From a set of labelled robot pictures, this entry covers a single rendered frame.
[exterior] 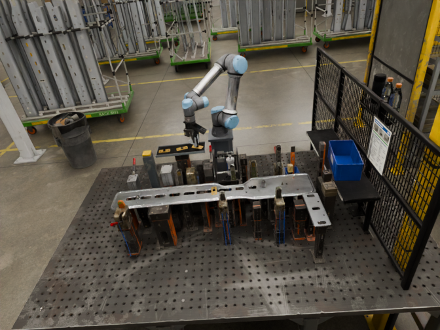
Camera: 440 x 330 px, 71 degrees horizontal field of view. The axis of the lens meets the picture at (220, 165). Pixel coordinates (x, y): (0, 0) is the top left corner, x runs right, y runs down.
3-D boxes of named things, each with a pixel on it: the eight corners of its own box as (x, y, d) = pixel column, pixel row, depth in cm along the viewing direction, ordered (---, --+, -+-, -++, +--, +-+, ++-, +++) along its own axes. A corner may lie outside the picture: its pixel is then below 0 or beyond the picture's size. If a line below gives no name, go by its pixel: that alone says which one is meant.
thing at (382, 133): (382, 177, 181) (392, 131, 164) (365, 157, 200) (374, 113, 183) (385, 177, 181) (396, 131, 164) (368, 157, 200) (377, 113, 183)
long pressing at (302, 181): (108, 213, 205) (107, 211, 204) (116, 192, 223) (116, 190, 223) (317, 194, 199) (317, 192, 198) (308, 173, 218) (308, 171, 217)
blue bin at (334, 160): (334, 181, 202) (336, 164, 194) (327, 155, 227) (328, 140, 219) (361, 181, 199) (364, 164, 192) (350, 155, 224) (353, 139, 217)
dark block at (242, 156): (243, 203, 242) (239, 158, 219) (243, 198, 248) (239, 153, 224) (249, 203, 242) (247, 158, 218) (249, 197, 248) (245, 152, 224)
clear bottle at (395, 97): (388, 119, 180) (396, 86, 169) (384, 114, 185) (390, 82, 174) (400, 118, 180) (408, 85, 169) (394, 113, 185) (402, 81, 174)
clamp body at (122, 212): (126, 258, 209) (109, 219, 189) (130, 241, 221) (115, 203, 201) (141, 256, 209) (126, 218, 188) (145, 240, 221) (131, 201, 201)
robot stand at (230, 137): (214, 165, 290) (208, 128, 267) (236, 164, 288) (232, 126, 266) (213, 179, 273) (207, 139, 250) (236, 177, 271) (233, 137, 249)
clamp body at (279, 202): (274, 245, 205) (273, 207, 185) (270, 232, 214) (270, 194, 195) (287, 245, 204) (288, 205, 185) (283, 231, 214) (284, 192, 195)
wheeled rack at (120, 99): (23, 138, 552) (-32, 34, 454) (44, 114, 636) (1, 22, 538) (130, 123, 558) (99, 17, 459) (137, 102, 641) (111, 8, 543)
